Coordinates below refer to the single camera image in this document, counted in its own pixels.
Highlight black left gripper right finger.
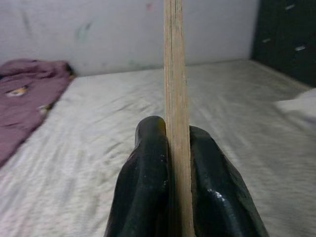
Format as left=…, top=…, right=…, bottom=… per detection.
left=189, top=125, right=270, bottom=237

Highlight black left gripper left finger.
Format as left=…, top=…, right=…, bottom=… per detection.
left=103, top=115, right=175, bottom=237

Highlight yellow blue children's book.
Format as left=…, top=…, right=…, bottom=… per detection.
left=163, top=0, right=193, bottom=237

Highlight white quilted mattress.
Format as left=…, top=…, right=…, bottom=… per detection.
left=0, top=59, right=316, bottom=237

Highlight white pillow with tree print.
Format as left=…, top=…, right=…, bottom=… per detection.
left=273, top=86, right=316, bottom=135

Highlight purple cartoon mouse blanket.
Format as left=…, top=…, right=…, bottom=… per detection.
left=0, top=58, right=75, bottom=168

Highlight black tufted headboard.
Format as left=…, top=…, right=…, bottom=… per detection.
left=251, top=0, right=316, bottom=87

